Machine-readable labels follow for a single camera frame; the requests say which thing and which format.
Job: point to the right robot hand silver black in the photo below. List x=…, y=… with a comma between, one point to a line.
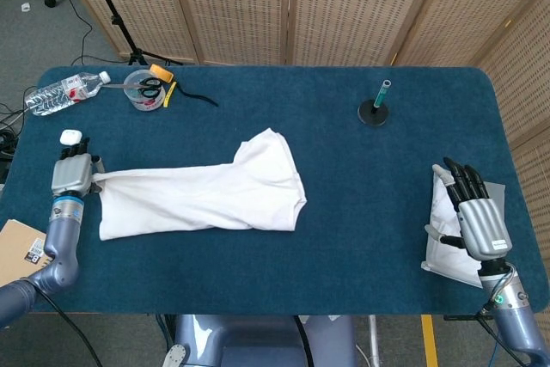
x=483, y=225

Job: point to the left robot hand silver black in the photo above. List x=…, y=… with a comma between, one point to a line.
x=71, y=175

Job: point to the white t-shirt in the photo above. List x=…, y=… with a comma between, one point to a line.
x=202, y=199

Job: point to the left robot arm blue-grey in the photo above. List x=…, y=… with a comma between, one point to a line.
x=62, y=234

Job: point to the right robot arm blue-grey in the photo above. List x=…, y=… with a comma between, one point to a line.
x=513, y=315

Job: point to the white earbuds case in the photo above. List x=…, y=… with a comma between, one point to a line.
x=70, y=136

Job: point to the plastic bag with white garment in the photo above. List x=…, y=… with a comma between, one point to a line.
x=442, y=255

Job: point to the clear plastic water bottle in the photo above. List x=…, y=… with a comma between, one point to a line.
x=56, y=94

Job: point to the kraft spiral notebook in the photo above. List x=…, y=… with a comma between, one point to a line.
x=19, y=251

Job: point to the clear round plastic jar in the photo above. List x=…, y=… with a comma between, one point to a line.
x=144, y=102

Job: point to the yellow floor tape strip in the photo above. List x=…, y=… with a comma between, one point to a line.
x=429, y=341

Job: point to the black round stand base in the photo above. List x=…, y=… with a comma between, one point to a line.
x=374, y=117

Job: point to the black tripod stand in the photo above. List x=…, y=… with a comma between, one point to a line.
x=118, y=25

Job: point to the silver metal pole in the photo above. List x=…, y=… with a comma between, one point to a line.
x=374, y=341

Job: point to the green marker tube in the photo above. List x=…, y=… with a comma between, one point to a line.
x=382, y=93

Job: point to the small white paper scrap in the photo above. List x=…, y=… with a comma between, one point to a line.
x=26, y=7

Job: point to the dark blue table mat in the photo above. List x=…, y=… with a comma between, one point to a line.
x=266, y=83

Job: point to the blue-grey robot torso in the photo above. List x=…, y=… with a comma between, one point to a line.
x=249, y=341

